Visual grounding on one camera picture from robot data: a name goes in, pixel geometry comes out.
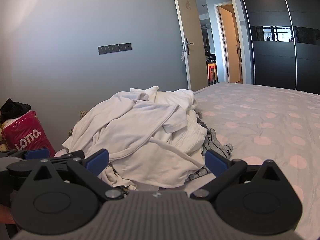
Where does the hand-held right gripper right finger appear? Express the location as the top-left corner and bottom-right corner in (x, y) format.
(190, 149), (292, 202)

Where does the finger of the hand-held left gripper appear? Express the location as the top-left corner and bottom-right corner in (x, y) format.
(49, 150), (85, 164)
(24, 148), (50, 160)

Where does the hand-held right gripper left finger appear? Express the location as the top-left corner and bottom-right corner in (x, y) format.
(22, 149), (125, 201)

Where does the grey patterned garment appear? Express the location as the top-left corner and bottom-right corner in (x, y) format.
(187, 116), (234, 180)

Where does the yellow soft toy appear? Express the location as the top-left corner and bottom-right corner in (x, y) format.
(0, 121), (10, 153)

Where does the red plastic bag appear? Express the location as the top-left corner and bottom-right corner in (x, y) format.
(2, 110), (56, 158)

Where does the white ribbed garment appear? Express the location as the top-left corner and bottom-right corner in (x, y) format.
(175, 110), (208, 163)

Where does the brown striped cloth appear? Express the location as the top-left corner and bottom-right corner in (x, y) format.
(67, 110), (92, 137)

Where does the black cloth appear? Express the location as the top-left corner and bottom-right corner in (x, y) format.
(0, 98), (32, 124)

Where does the polka dot bed sheet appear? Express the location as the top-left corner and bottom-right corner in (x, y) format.
(54, 82), (320, 240)

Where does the orange stool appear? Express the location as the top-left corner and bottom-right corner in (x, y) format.
(207, 64), (217, 83)

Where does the dark sliding wardrobe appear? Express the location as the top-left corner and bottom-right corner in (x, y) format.
(236, 0), (320, 95)

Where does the cream hallway door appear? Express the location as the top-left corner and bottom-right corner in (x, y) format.
(217, 5), (244, 83)

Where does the cream bedroom door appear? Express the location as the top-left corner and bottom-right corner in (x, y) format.
(170, 0), (209, 90)

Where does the pendant lamp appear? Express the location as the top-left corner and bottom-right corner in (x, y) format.
(201, 5), (212, 30)

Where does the white door frame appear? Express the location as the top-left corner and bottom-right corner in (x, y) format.
(191, 0), (254, 85)

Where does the grey wall switch panel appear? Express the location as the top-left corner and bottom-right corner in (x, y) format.
(98, 43), (132, 55)

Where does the black door handle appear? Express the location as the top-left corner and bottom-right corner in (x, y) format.
(182, 38), (194, 55)

